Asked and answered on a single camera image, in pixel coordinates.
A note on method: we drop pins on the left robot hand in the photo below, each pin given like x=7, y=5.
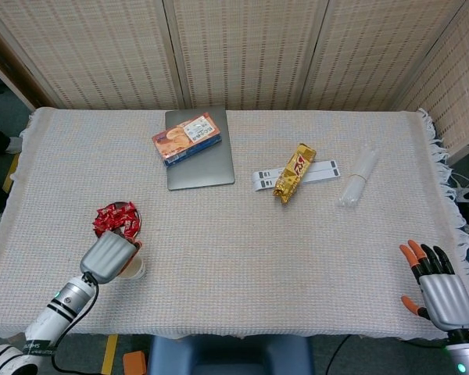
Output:
x=105, y=258

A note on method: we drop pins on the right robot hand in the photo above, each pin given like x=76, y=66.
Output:
x=447, y=302

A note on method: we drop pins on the white paper cup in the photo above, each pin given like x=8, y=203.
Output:
x=137, y=269

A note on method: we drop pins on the red candy heap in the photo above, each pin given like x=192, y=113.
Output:
x=113, y=218

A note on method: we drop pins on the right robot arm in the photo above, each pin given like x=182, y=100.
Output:
x=461, y=357

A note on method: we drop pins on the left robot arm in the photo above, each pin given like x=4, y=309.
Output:
x=62, y=301

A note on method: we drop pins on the metal dish of red candies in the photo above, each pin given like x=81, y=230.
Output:
x=139, y=228

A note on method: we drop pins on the orange block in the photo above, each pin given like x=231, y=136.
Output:
x=134, y=363

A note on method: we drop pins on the white plastic fixture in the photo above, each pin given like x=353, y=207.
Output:
x=463, y=193

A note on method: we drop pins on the grey closed laptop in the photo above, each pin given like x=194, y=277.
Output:
x=203, y=168

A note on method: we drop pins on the white woven tablecloth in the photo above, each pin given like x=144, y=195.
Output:
x=238, y=254

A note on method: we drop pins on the orange blue biscuit box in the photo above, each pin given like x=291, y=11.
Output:
x=183, y=138

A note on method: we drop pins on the white shoe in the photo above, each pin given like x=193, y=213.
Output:
x=13, y=144

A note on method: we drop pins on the clear plastic tube bundle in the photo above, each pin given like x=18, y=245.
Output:
x=355, y=183

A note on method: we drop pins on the blue padded seat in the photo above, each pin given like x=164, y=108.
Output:
x=230, y=355

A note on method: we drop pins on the gold snack packet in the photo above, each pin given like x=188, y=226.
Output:
x=295, y=172

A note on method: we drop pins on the brown wooden beam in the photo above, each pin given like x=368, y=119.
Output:
x=11, y=66

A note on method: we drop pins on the woven folding screen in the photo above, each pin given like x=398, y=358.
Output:
x=258, y=51

